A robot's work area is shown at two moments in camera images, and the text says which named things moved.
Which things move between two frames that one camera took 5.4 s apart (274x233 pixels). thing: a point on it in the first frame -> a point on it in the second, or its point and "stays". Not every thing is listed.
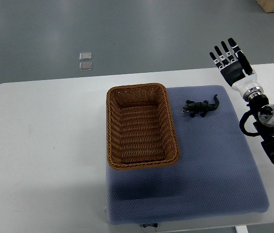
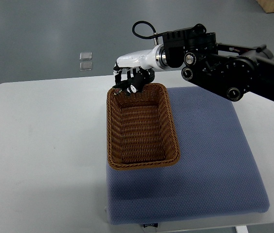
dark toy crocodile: [202, 108] -> [132, 85]
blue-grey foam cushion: [220, 170] stays
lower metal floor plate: [85, 66] stays
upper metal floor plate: [85, 56] stays
